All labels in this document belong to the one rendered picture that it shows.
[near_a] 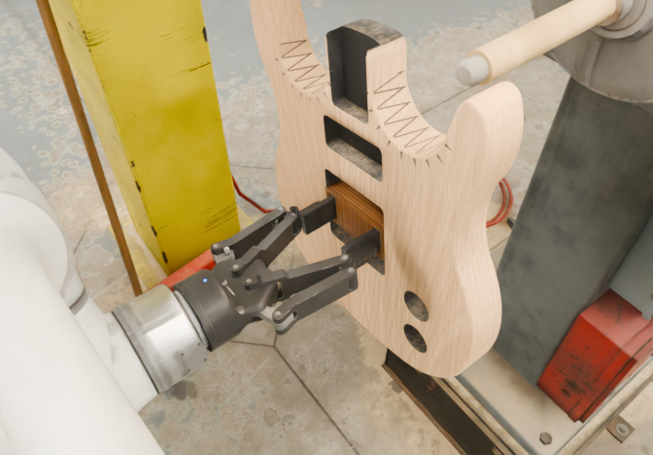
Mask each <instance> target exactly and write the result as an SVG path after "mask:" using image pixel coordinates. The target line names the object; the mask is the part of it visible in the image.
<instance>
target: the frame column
mask: <svg viewBox="0 0 653 455"><path fill-rule="evenodd" d="M652 167H653V117H652V116H651V115H649V114H647V113H645V112H644V111H642V110H640V109H638V108H637V107H636V106H634V105H632V104H630V103H629V102H625V101H621V100H616V99H613V98H610V97H606V96H604V95H602V94H599V93H597V92H594V91H593V90H591V89H589V88H587V87H585V86H583V85H581V84H580V83H578V82H577V81H576V80H574V79H573V78H572V77H571V76H570V77H569V79H568V82H567V86H566V89H565V91H564V94H563V97H562V99H561V102H560V105H559V107H558V110H557V112H556V115H555V118H554V120H553V122H552V125H551V127H550V130H549V133H548V135H547V138H546V140H545V143H544V146H543V148H542V151H541V154H540V156H539V159H538V161H537V164H536V167H535V169H534V172H533V175H532V178H531V180H530V183H529V186H528V188H527V191H526V194H525V196H524V199H523V201H522V204H521V207H520V209H519V212H518V215H517V217H516V220H515V223H514V225H513V228H512V230H511V232H510V235H509V237H508V240H507V243H506V245H505V248H504V250H503V253H502V256H501V258H500V261H499V264H498V268H497V270H496V275H497V279H498V286H499V292H500V299H501V321H500V328H499V332H498V337H497V339H496V341H495V343H494V344H493V346H492V347H493V348H494V349H495V350H496V351H498V352H499V353H500V354H501V355H502V356H503V358H504V359H505V360H506V361H507V362H508V363H510V364H511V365H512V366H513V367H514V368H516V369H517V370H518V371H519V372H520V373H521V374H522V375H523V376H524V377H525V378H526V379H527V380H528V381H529V382H530V383H531V384H532V385H533V386H534V387H535V388H536V389H537V390H539V391H541V390H540V389H539V388H538V387H537V386H536V385H535V384H536V382H537V381H538V379H539V378H540V376H541V374H542V373H543V372H544V371H545V369H546V367H547V366H548V364H549V363H550V361H551V359H552V358H553V356H554V355H555V353H556V352H557V350H558V348H559V347H560V345H561V344H562V342H563V340H564V339H565V337H566V336H567V333H568V332H569V330H570V329H571V327H572V326H573V324H574V322H575V321H576V319H577V318H578V316H579V315H580V314H581V313H582V312H583V311H584V310H585V309H586V308H588V307H589V306H590V305H591V304H592V303H593V302H595V301H596V300H597V299H598V298H599V297H601V296H602V295H603V294H604V293H605V292H606V291H607V290H609V289H610V288H609V287H608V286H607V283H608V282H609V280H610V278H611V277H612V275H613V274H614V272H615V271H616V269H617V268H618V266H619V265H620V263H621V262H622V260H623V259H624V258H625V256H626V255H627V253H628V252H629V250H630V249H631V247H632V246H633V244H634V242H635V241H636V239H637V237H638V236H639V234H640V233H641V231H642V230H643V228H644V227H645V225H646V223H647V222H648V220H649V219H650V217H651V216H652V214H653V179H651V178H650V177H649V176H648V174H649V172H650V171H651V169H652Z"/></svg>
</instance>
